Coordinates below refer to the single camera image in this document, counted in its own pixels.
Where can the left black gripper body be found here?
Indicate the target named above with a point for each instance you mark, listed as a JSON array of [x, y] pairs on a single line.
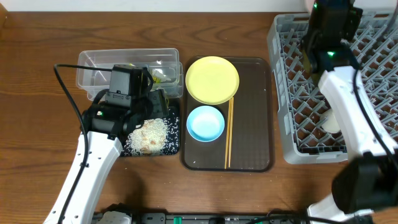
[[158, 101]]

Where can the brown serving tray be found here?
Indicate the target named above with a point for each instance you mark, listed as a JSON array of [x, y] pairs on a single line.
[[252, 148]]

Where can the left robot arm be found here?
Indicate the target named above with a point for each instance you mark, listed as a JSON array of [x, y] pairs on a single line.
[[113, 115]]

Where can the yellow plate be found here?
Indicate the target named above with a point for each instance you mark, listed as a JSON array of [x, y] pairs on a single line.
[[212, 80]]

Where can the black waste tray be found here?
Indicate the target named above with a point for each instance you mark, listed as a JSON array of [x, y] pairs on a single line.
[[168, 140]]

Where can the clear plastic bin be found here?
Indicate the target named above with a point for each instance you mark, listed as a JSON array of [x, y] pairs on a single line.
[[94, 81]]

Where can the rice and food scraps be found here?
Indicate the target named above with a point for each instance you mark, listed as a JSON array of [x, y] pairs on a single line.
[[149, 140]]

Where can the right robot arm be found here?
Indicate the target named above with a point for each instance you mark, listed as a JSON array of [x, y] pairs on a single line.
[[369, 182]]

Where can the wooden chopstick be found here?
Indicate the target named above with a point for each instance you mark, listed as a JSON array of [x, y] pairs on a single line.
[[227, 133], [231, 112]]

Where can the small white cup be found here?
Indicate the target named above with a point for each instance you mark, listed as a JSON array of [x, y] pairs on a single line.
[[330, 123]]

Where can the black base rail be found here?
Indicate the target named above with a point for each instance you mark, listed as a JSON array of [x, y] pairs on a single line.
[[121, 213]]

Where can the grey dishwasher rack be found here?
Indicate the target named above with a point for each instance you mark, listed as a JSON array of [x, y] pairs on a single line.
[[300, 102]]

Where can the blue bowl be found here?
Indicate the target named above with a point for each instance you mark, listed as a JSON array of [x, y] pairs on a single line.
[[205, 123]]

